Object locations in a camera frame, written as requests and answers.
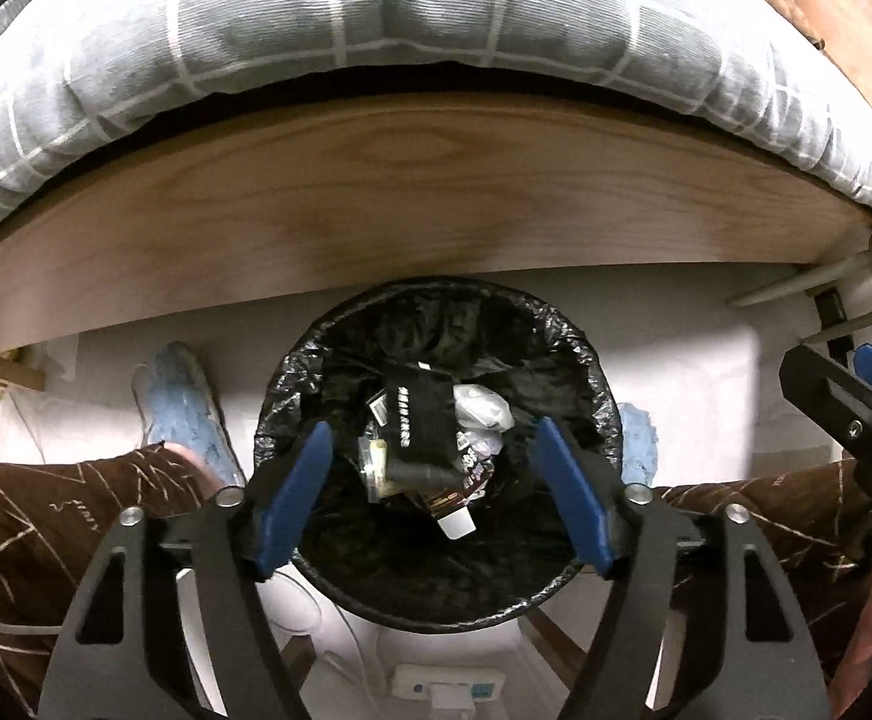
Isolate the white cream plastic bottle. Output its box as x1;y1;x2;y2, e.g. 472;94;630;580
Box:
361;441;393;502

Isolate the grey checked bed sheet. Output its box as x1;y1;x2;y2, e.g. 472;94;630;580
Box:
0;0;872;263

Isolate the person's right leg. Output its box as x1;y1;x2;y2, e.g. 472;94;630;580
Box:
661;457;872;691

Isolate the crumpled white tissue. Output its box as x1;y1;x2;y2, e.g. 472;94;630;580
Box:
451;384;516;436

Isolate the wooden furniture leg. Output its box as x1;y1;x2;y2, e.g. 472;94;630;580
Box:
278;630;313;683
522;604;587;665

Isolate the white power strip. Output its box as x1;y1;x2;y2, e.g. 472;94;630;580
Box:
393;664;508;710

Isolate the wooden support block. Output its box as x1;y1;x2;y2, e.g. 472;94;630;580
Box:
0;349;47;392

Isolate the black-lined trash bin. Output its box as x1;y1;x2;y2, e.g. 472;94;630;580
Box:
252;277;624;631

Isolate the black printed packet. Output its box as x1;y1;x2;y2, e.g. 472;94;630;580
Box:
372;364;461;470

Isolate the wooden bed frame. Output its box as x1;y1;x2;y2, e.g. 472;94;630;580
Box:
0;90;872;368

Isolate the black tube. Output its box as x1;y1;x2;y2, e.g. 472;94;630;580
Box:
383;461;459;496

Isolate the white cardboard box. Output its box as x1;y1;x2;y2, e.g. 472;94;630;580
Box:
436;510;478;541

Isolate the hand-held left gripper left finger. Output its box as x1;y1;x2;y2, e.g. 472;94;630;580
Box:
41;418;334;720

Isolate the brown snack wrapper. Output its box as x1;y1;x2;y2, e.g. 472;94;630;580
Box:
421;457;493;522

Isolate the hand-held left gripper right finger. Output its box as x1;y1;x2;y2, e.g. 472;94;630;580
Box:
533;415;834;720

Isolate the person's left leg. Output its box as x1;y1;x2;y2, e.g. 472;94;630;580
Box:
0;442;257;720

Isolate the person's leg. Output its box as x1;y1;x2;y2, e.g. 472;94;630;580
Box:
661;457;872;691
0;442;257;720

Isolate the blue fluffy slipper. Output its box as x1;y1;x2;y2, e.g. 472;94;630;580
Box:
616;401;658;485
132;341;246;488

